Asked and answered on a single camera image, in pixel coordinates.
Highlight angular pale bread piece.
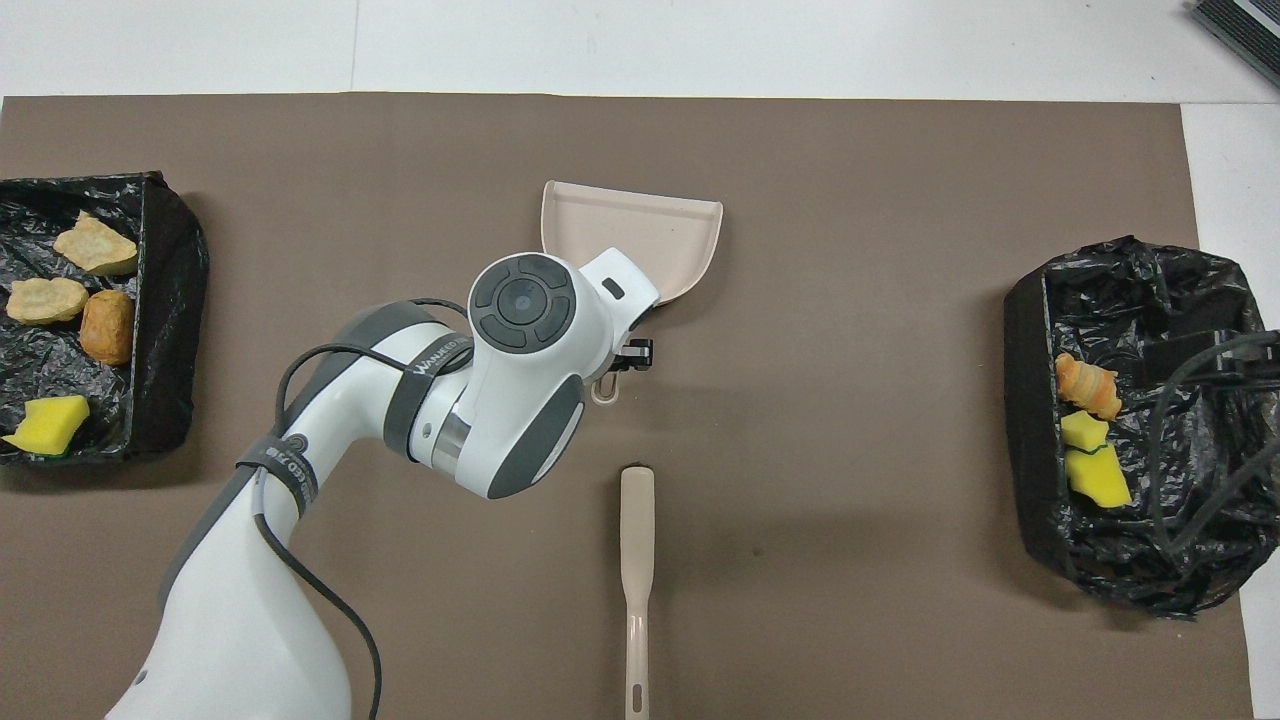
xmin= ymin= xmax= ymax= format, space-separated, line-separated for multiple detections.
xmin=52 ymin=211 xmax=140 ymax=278

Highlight oval pale bread piece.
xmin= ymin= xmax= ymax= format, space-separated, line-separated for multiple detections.
xmin=6 ymin=277 xmax=90 ymax=326

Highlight brown potato shaped bread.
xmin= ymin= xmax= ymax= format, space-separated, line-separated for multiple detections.
xmin=79 ymin=289 xmax=137 ymax=367

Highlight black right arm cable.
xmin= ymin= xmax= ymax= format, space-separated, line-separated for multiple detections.
xmin=1145 ymin=332 xmax=1280 ymax=556

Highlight large yellow sponge piece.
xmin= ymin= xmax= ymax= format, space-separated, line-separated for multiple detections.
xmin=1063 ymin=445 xmax=1133 ymax=509

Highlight beige plastic dustpan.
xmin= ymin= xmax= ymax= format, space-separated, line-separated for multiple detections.
xmin=540 ymin=180 xmax=724 ymax=406

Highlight notched yellow sponge piece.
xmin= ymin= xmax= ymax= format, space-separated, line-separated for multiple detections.
xmin=2 ymin=394 xmax=92 ymax=459

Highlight grey ribbed device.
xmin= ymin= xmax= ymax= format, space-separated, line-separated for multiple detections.
xmin=1188 ymin=0 xmax=1280 ymax=91

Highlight orange striped croissant piece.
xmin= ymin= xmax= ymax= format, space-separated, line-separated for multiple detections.
xmin=1055 ymin=352 xmax=1123 ymax=421

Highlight black bag lined trash bin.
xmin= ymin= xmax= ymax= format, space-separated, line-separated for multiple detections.
xmin=1003 ymin=235 xmax=1280 ymax=619
xmin=0 ymin=170 xmax=211 ymax=466

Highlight small yellow sponge piece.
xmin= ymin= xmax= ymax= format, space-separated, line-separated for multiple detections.
xmin=1060 ymin=410 xmax=1111 ymax=451

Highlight brown paper table mat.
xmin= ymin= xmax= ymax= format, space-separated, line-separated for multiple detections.
xmin=0 ymin=93 xmax=1256 ymax=720

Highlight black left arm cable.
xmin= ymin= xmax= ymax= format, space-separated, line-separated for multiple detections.
xmin=253 ymin=297 xmax=473 ymax=720

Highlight beige hand brush black bristles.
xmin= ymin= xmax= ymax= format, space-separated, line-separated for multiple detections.
xmin=619 ymin=464 xmax=658 ymax=720

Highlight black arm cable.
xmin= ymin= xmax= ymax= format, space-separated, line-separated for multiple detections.
xmin=253 ymin=297 xmax=473 ymax=720
xmin=1145 ymin=332 xmax=1280 ymax=556

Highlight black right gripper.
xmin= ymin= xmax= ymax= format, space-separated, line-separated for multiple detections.
xmin=1140 ymin=334 xmax=1280 ymax=389

